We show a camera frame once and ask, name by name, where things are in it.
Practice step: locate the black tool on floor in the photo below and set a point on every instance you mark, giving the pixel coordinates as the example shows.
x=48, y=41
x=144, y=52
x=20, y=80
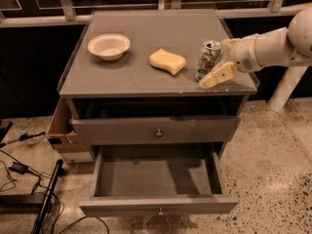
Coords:
x=23, y=137

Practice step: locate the white diagonal post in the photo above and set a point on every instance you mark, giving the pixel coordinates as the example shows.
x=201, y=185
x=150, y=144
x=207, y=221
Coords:
x=286, y=86

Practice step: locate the black stand pole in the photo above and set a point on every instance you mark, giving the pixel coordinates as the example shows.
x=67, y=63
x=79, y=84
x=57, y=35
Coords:
x=47, y=198

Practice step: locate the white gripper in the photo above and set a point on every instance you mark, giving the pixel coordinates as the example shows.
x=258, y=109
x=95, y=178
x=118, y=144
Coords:
x=244, y=53

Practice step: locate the white paper bowl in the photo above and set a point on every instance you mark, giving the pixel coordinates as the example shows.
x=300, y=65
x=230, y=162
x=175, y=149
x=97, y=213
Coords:
x=109, y=46

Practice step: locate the yellow sponge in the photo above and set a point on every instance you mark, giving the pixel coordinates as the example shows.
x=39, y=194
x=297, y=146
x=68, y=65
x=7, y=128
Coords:
x=170, y=62

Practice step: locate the upper grey drawer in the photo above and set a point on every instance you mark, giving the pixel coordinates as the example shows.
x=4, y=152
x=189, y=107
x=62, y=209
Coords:
x=153, y=120

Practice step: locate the cardboard box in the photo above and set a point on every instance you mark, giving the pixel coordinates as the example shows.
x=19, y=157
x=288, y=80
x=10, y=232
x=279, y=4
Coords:
x=64, y=139

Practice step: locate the open middle drawer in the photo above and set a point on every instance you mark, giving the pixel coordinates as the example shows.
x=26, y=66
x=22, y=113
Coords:
x=170, y=179

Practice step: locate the black power adapter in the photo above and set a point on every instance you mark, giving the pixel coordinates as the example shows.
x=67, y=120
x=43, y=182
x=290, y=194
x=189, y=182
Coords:
x=18, y=168

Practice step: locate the green white 7up can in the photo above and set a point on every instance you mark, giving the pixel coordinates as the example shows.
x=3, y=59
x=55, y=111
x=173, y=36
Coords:
x=211, y=53

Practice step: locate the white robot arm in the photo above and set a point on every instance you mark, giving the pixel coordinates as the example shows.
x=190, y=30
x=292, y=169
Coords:
x=286, y=46

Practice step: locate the metal window railing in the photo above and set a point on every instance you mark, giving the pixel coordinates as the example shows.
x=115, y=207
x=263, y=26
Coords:
x=22, y=13

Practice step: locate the grey drawer cabinet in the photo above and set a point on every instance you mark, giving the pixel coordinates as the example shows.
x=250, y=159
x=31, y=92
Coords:
x=180, y=32

